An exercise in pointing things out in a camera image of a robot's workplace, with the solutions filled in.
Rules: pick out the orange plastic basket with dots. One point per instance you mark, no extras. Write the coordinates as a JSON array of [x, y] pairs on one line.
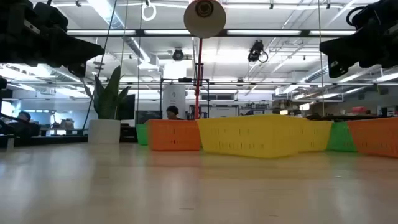
[[376, 137], [174, 135]]

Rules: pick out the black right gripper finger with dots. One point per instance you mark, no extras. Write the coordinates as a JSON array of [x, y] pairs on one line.
[[345, 49], [337, 69]]

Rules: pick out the white round plant pot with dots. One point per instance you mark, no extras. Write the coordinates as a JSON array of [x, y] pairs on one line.
[[104, 131]]

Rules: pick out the white standing banner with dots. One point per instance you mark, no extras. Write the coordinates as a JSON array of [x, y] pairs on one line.
[[174, 99]]

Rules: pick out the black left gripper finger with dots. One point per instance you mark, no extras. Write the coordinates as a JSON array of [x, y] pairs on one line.
[[79, 70], [77, 49]]

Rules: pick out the yellow plastic basket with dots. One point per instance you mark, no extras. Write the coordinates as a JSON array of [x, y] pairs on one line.
[[248, 137], [315, 135]]

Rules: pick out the person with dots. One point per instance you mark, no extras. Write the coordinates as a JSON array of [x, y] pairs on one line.
[[23, 124], [172, 112]]

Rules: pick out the green snake plant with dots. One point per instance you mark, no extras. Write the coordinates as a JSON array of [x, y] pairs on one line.
[[107, 99]]

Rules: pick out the black metal frame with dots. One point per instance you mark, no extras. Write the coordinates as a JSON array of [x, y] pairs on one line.
[[186, 80]]

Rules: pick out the white board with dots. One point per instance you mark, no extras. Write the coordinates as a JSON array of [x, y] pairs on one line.
[[223, 112]]

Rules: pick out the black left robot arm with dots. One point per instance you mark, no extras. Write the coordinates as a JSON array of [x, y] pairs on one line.
[[3, 88]]

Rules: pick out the black monitor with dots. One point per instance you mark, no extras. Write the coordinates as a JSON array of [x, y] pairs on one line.
[[128, 107]]

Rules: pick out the black ceiling camera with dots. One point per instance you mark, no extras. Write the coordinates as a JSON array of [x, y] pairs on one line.
[[255, 51]]

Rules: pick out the green plastic basket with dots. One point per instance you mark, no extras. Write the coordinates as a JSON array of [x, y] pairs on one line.
[[142, 134], [340, 138]]

